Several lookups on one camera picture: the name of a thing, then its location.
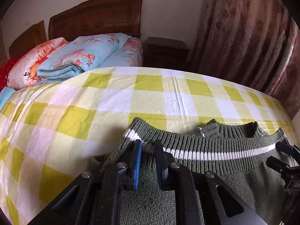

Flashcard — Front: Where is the large wooden headboard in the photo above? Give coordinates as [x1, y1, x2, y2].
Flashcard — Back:
[48, 0, 143, 43]

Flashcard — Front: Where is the bed with checkered sheet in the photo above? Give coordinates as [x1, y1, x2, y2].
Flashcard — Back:
[0, 66, 294, 225]

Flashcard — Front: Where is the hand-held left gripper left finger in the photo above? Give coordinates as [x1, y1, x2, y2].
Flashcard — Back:
[30, 139, 143, 225]

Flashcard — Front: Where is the green knit sweater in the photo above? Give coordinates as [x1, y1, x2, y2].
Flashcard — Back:
[88, 118, 300, 225]

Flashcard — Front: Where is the red blanket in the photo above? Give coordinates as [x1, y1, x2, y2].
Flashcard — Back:
[0, 58, 18, 92]

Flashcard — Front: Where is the small wooden headboard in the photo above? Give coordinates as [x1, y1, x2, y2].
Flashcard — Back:
[9, 20, 48, 60]

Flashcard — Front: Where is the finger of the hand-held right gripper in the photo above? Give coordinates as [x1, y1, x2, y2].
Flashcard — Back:
[276, 142, 300, 156]
[266, 156, 291, 177]

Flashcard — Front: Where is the blue floral quilt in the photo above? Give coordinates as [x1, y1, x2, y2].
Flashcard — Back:
[37, 33, 132, 80]

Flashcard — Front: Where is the dark wooden nightstand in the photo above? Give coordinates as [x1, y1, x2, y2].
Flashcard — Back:
[143, 37, 190, 71]

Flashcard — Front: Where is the light blue cloth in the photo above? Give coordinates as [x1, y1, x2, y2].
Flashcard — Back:
[0, 87, 17, 109]

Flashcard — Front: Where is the pink floral curtain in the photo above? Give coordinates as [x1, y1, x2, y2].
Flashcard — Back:
[190, 0, 298, 118]

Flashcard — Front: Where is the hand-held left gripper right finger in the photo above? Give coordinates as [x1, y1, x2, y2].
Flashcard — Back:
[153, 139, 268, 225]

